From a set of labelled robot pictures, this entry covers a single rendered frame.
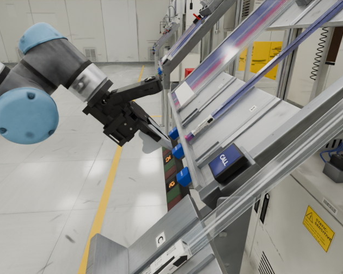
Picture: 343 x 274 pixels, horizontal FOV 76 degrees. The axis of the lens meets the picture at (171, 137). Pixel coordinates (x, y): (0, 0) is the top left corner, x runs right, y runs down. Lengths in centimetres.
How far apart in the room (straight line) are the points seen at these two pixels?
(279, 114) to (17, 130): 38
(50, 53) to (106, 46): 877
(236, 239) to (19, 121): 33
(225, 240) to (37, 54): 44
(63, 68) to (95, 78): 6
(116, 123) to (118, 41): 871
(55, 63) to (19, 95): 16
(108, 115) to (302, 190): 53
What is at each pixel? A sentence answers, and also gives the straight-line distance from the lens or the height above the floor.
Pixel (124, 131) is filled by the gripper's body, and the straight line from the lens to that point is 49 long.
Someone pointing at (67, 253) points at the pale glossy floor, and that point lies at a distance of 130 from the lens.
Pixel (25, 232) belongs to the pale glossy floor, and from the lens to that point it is 150.
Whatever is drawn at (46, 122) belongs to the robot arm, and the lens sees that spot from 34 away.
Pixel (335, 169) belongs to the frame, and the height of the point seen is 65.
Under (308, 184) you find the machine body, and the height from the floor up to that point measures 61.
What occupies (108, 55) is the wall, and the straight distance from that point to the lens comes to 925.
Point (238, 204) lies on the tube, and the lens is 20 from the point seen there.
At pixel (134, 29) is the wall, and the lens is 910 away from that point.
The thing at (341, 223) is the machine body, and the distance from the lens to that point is 62.
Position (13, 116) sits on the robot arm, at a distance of 33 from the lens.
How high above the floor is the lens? 95
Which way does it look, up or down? 24 degrees down
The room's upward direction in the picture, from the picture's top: straight up
